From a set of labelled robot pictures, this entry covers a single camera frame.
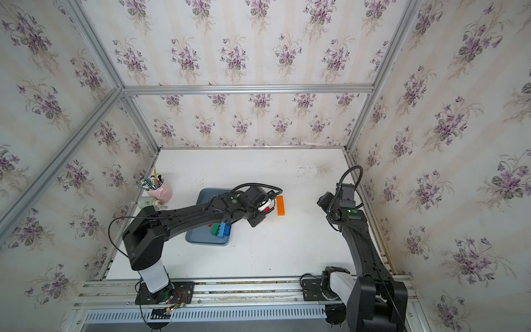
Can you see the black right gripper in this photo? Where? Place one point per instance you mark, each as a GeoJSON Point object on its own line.
{"type": "Point", "coordinates": [325, 199]}

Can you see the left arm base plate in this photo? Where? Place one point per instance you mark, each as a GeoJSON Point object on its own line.
{"type": "Point", "coordinates": [174, 294]}

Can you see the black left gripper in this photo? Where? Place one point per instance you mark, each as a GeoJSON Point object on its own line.
{"type": "Point", "coordinates": [259, 219]}

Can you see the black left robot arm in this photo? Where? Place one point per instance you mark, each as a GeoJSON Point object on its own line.
{"type": "Point", "coordinates": [145, 236]}

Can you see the blue lego brick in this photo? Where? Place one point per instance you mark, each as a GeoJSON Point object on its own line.
{"type": "Point", "coordinates": [223, 230]}

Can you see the orange lego brick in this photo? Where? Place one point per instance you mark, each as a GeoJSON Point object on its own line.
{"type": "Point", "coordinates": [280, 206]}

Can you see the long dark green lego brick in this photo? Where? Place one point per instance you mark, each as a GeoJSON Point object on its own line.
{"type": "Point", "coordinates": [214, 229]}

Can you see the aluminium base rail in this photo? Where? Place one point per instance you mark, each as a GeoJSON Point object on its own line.
{"type": "Point", "coordinates": [115, 301]}

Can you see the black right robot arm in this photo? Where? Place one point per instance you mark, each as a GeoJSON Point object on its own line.
{"type": "Point", "coordinates": [374, 300]}

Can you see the pink pen holder cup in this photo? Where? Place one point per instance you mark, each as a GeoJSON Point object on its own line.
{"type": "Point", "coordinates": [163, 193]}

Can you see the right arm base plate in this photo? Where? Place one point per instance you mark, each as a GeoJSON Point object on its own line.
{"type": "Point", "coordinates": [319, 290]}

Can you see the pale green lotion bottle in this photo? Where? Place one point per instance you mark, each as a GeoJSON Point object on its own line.
{"type": "Point", "coordinates": [150, 202]}

